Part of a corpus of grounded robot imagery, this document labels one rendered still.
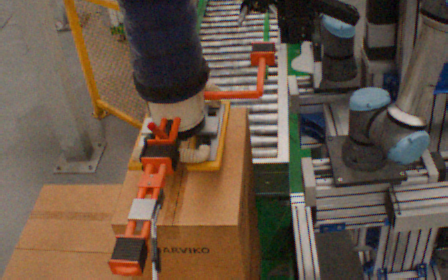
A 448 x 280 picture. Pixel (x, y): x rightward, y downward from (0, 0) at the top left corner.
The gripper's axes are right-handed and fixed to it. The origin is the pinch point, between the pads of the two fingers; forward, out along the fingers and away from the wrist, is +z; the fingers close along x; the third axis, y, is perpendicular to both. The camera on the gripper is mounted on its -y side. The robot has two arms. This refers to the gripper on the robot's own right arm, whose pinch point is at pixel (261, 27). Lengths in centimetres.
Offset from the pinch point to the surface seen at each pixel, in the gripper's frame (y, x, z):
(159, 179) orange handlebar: 66, -24, 9
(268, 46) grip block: -0.6, 2.0, 8.1
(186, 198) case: 48, -23, 35
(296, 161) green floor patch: -76, 9, 129
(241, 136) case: 16.9, -8.4, 34.5
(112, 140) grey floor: -98, -114, 129
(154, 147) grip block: 53, -28, 9
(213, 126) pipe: 31.3, -14.8, 18.7
